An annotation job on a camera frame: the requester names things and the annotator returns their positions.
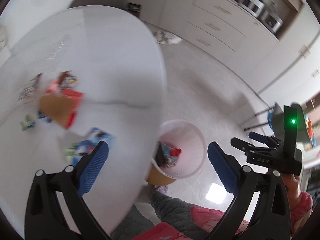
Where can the small blue wrapper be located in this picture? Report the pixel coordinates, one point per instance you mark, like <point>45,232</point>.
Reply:
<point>43,116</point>

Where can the red crumpled wrapper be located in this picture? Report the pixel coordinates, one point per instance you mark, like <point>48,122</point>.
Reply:
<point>176,152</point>

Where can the blue basin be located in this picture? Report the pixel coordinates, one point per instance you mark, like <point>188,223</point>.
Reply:
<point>270,118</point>

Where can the white drawer cabinet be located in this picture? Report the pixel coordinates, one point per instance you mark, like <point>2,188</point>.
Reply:
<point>220,22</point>

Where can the purple slipper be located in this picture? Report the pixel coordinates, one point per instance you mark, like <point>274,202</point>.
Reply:
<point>160,189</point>

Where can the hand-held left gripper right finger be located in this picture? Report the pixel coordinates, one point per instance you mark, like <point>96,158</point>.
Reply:
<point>221,166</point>

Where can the silver microwave oven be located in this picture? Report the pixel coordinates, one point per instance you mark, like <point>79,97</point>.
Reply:
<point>252,3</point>

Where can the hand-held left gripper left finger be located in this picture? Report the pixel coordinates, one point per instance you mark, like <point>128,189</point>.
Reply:
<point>96,161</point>

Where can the white waste bin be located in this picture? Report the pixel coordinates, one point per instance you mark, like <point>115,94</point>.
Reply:
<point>185,140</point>

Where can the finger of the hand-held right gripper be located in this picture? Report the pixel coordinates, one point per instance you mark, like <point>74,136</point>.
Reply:
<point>246,148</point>
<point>260,137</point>

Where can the dark blue printed wrapper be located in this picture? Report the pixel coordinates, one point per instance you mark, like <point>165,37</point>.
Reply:
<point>166,158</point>

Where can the person's right forearm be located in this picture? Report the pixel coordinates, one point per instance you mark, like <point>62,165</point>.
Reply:
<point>302,212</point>

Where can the pink wrapper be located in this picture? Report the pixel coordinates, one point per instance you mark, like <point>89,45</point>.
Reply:
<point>53,86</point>

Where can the blue printed packet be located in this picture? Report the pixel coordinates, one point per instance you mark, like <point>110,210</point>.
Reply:
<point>92,140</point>

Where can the silver toaster oven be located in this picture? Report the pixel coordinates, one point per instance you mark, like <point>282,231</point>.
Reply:
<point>271,21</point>

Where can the brown and white wrapper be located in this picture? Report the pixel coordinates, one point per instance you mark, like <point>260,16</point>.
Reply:
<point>68,80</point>

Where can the striped white wrapper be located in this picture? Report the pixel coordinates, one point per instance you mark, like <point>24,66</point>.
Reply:
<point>30,88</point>

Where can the pink quilted jacket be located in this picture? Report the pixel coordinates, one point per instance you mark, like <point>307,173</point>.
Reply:
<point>205,220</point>

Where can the person's right hand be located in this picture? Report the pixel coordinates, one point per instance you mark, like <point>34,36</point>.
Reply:
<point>292,187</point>

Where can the orange red snack bag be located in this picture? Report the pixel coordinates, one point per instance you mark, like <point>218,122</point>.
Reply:
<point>55,107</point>

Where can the green wrapper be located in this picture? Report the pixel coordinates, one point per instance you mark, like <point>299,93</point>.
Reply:
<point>27,124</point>

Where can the patterned floor rug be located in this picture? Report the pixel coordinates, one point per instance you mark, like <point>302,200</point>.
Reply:
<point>166,37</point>

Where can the black picture frame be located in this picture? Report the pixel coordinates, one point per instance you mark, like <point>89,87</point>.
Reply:
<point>133,6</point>

